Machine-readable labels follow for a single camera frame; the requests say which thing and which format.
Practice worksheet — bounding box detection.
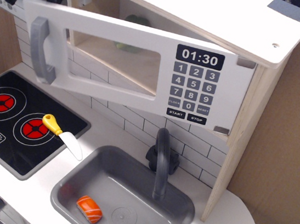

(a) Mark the white toy microwave door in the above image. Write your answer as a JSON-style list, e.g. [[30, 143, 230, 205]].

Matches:
[[23, 0, 257, 135]]

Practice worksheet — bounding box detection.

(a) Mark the wooden microwave cabinet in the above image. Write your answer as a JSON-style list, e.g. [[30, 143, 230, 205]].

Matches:
[[33, 0, 300, 224]]

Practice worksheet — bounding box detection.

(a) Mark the green toy vegetable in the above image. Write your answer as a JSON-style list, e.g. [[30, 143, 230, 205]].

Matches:
[[114, 14, 151, 54]]

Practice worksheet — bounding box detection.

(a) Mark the black toy stove top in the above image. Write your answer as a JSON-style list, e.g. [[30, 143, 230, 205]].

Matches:
[[0, 71, 90, 180]]

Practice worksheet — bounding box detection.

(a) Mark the dark grey toy faucet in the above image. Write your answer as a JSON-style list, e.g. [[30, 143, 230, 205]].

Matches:
[[146, 128, 180, 201]]

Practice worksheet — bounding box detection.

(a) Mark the grey toy sink basin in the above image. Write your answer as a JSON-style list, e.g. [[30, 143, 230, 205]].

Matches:
[[50, 146, 195, 224]]

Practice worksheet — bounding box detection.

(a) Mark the orange salmon sushi toy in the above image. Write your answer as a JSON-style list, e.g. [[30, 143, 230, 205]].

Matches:
[[76, 195, 103, 224]]

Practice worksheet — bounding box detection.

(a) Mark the grey tape patch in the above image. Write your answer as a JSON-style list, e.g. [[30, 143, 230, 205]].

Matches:
[[268, 0, 300, 22]]

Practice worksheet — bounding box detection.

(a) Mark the brown cardboard panel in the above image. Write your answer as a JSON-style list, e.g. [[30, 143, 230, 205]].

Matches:
[[228, 43, 300, 224]]

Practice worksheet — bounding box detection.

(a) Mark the yellow handled toy knife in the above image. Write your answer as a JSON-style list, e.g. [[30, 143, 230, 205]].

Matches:
[[42, 114, 83, 161]]

